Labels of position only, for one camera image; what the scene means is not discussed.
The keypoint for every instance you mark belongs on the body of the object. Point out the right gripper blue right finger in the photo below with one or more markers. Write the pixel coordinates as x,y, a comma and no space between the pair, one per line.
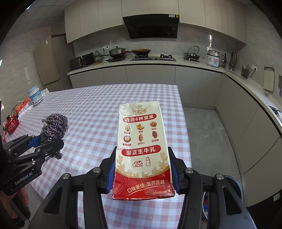
173,162

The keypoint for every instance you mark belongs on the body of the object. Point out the black microwave oven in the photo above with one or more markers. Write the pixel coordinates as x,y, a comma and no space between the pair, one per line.
82,61

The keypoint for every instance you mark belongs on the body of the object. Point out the white cutting board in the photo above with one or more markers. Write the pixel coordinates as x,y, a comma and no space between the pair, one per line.
268,82

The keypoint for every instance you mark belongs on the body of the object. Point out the kettle on burner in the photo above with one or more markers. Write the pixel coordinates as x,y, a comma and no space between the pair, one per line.
192,56

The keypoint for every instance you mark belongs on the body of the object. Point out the beige refrigerator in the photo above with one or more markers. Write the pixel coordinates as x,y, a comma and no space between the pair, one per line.
53,61

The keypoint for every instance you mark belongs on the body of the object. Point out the black range hood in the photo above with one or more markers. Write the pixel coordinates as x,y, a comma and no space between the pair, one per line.
152,25

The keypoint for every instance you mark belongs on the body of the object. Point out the dark glass bottle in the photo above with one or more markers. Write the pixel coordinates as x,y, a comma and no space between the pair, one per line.
224,61

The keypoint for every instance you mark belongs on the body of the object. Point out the kitchen cleaver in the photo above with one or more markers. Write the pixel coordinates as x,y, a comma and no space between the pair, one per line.
280,86

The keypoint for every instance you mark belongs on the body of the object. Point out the black trash bin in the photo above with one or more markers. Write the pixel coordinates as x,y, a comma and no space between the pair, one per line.
231,193

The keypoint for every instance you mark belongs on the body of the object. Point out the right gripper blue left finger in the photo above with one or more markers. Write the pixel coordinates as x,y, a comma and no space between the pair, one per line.
110,171

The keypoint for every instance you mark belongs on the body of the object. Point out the red white milk carton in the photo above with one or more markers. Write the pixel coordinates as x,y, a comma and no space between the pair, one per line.
142,162

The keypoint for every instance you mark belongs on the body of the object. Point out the utensil holder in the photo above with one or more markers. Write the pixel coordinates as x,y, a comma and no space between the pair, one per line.
245,71

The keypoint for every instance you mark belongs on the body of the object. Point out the white blue jar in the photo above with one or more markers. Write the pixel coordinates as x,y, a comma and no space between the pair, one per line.
35,95

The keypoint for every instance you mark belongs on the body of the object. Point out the frying wok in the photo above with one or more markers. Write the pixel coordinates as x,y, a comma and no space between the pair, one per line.
140,51

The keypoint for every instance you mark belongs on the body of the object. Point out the steel wool scrubber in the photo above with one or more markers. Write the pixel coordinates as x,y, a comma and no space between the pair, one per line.
55,127

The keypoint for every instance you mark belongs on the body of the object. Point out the green ceramic vase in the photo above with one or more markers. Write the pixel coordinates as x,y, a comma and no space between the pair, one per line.
97,56

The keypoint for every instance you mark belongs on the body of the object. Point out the white rice cooker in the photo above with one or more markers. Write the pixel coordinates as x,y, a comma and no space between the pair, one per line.
213,58

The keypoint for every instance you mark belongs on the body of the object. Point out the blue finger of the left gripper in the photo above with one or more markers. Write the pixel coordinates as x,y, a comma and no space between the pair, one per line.
35,141
49,150

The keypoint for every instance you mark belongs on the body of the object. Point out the pink checkered tablecloth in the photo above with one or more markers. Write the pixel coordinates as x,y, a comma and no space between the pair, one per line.
93,117

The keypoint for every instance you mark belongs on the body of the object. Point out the black pot with lid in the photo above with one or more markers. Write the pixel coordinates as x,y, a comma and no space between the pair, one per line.
117,52

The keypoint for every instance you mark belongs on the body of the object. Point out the gas stove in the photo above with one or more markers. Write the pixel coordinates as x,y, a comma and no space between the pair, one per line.
161,57

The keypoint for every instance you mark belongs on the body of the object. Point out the person left hand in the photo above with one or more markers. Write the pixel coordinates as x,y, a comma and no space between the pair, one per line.
8,203

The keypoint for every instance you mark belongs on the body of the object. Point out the orange red package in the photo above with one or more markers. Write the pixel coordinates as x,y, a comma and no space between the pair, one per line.
21,105

